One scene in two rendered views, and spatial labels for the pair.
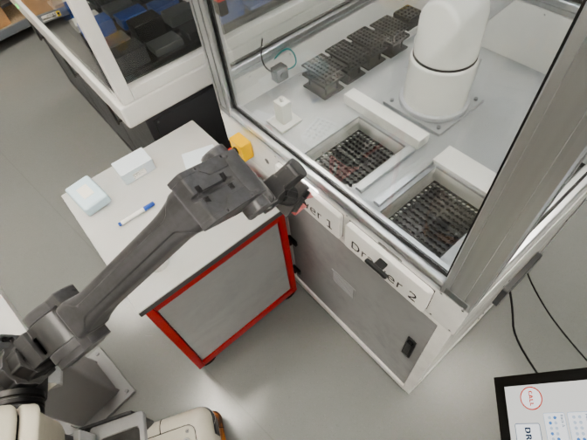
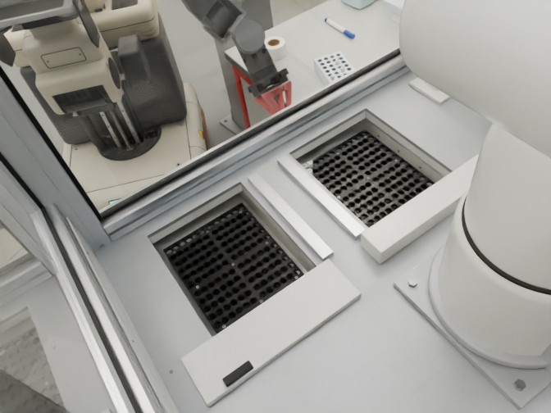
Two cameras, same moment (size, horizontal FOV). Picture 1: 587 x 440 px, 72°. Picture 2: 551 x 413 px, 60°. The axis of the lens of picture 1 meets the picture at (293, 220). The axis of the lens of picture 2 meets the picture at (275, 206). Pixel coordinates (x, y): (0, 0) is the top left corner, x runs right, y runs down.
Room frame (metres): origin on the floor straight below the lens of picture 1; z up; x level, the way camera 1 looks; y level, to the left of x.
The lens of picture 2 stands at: (0.78, -0.84, 1.62)
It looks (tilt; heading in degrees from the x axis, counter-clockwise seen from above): 51 degrees down; 98
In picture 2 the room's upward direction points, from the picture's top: 11 degrees counter-clockwise
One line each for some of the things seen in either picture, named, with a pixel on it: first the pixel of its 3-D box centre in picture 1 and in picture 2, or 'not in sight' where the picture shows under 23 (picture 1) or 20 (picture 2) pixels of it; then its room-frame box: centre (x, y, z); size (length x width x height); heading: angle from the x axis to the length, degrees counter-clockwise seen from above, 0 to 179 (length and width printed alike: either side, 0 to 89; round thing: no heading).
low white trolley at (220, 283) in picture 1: (198, 253); not in sight; (0.94, 0.43, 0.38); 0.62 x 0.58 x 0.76; 34
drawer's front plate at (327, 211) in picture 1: (307, 199); not in sight; (0.77, -0.05, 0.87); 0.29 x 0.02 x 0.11; 34
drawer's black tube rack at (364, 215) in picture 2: not in sight; (367, 188); (0.88, -0.22, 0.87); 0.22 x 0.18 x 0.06; 124
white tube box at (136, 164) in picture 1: (134, 166); not in sight; (1.10, 0.56, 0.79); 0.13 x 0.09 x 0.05; 123
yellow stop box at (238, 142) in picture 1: (240, 147); not in sight; (1.03, 0.15, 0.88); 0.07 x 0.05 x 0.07; 34
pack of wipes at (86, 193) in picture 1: (87, 195); not in sight; (0.99, 0.72, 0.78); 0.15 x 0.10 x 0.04; 40
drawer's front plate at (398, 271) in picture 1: (384, 265); not in sight; (0.50, -0.23, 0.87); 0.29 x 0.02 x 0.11; 34
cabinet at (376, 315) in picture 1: (403, 212); not in sight; (0.99, -0.48, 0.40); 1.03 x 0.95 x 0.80; 34
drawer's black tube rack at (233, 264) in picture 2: not in sight; (236, 273); (0.62, -0.39, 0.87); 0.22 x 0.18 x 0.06; 124
